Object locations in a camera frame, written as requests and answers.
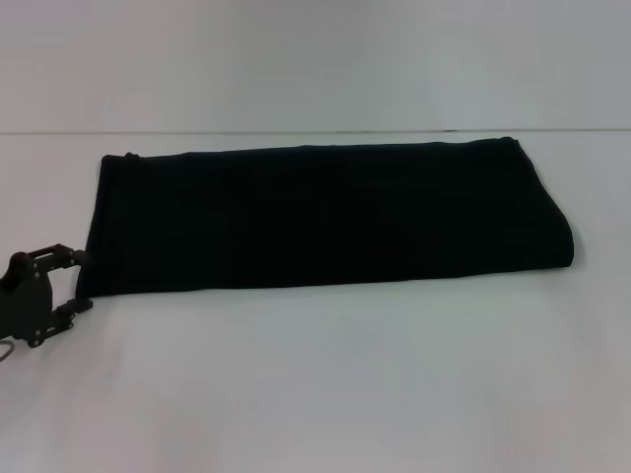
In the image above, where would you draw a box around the black t-shirt with FREE! print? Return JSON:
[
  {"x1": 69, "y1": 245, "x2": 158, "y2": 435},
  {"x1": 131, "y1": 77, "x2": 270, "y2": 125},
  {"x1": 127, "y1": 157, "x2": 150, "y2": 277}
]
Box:
[{"x1": 76, "y1": 136, "x2": 577, "y2": 300}]

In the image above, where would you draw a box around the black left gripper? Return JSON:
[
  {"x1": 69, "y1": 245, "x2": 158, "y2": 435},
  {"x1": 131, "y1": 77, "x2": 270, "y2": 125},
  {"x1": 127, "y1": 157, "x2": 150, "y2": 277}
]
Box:
[{"x1": 0, "y1": 241, "x2": 95, "y2": 350}]

